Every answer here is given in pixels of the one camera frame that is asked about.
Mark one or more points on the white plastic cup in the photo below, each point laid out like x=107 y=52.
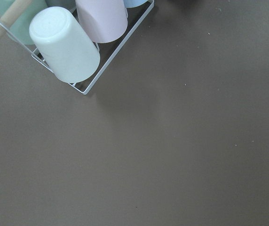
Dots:
x=65 y=46

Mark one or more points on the pink plastic cup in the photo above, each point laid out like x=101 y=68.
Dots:
x=104 y=21

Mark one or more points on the blue plastic cup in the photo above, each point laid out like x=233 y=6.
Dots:
x=134 y=3

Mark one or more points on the green plastic cup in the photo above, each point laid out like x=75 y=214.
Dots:
x=21 y=26

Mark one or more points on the white wire cup rack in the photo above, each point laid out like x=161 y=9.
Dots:
x=107 y=51

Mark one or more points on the wooden rack handle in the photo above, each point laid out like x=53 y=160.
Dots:
x=12 y=14

